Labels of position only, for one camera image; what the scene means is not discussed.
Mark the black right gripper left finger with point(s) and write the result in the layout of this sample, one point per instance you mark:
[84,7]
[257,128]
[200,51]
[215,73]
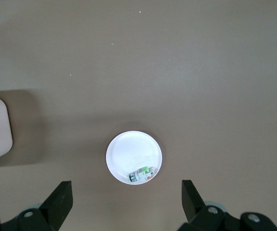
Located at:
[56,204]

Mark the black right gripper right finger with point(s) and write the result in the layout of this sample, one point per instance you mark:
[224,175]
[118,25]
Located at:
[192,204]

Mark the pale pink round plate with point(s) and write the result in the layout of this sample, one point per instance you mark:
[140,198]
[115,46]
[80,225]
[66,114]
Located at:
[132,151]

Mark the green push button switch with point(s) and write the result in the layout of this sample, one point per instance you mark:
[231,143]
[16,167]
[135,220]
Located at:
[139,175]

